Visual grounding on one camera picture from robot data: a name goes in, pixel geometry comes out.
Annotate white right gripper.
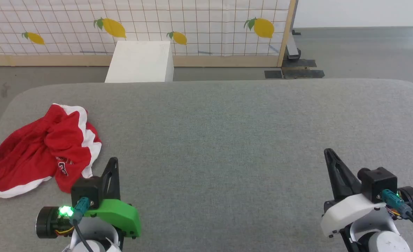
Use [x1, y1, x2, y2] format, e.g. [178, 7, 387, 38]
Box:
[320, 148, 391, 238]

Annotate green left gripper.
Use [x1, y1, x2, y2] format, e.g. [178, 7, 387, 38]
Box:
[83, 157, 142, 239]

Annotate red shorts with white trim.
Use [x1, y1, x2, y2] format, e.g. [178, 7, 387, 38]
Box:
[0, 103, 102, 199]

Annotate long black floor mat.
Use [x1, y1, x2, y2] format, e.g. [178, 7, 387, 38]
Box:
[282, 69, 325, 79]

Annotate grey fabric sofa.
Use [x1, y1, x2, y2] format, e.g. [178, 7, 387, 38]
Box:
[0, 78, 413, 252]

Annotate black floor mat under stand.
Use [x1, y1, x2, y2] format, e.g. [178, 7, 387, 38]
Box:
[282, 58, 318, 69]

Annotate grey metal stand foot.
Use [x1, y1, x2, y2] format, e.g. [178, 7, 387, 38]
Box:
[285, 29, 302, 61]

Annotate left arm cable teal plug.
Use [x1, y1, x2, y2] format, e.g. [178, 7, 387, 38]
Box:
[68, 197, 95, 252]

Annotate arm cable teal plug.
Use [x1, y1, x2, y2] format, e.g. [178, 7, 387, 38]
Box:
[68, 197, 95, 252]
[381, 189, 413, 243]

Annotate right arm cable teal plug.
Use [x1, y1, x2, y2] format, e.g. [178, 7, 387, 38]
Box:
[381, 189, 413, 243]

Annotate white box pedestal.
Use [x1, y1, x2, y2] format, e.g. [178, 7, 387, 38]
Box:
[105, 41, 175, 83]

